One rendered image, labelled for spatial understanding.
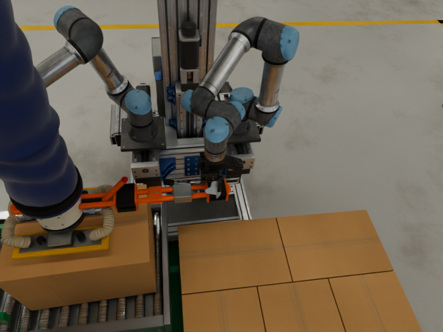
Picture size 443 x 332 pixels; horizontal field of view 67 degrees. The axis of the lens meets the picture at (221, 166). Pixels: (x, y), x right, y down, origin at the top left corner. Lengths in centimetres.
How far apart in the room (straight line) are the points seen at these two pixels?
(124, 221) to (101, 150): 163
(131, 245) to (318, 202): 181
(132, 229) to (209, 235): 57
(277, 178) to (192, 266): 135
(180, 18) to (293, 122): 215
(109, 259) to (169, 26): 102
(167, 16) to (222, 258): 125
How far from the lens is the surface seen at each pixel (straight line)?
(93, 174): 298
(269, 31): 133
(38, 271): 158
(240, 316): 183
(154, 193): 131
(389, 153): 358
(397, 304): 212
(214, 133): 103
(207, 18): 157
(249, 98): 163
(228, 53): 128
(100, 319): 186
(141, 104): 159
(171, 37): 159
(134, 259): 149
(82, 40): 133
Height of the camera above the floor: 230
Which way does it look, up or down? 52 degrees down
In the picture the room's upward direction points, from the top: 7 degrees clockwise
